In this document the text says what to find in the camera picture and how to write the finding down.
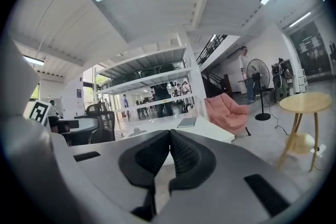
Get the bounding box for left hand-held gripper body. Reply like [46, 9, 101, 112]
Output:
[23, 100, 53, 128]

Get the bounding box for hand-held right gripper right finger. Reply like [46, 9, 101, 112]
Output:
[154, 129, 302, 224]

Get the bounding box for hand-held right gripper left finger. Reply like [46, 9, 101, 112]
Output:
[51, 129, 171, 224]

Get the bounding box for black office chair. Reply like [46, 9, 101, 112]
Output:
[85, 102, 116, 144]

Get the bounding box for white table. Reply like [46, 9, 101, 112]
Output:
[115, 115, 236, 144]

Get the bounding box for pink armchair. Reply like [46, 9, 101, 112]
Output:
[204, 92, 252, 137]

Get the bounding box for grey-green notebook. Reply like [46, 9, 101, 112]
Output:
[177, 116, 197, 129]

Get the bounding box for black staircase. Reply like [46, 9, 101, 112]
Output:
[196, 34, 234, 99]

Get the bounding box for white power strip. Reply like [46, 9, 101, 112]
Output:
[309, 144, 328, 157]

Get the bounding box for white metal shelving rack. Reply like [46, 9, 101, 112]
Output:
[93, 31, 209, 137]

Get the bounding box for black standing fan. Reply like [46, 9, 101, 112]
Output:
[246, 58, 272, 122]

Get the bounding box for round wooden side table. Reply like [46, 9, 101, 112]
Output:
[277, 91, 333, 173]

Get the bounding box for white storage drawers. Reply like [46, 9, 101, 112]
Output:
[296, 67, 308, 93]

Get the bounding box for black fan cable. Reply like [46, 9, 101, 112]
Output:
[267, 106, 289, 136]

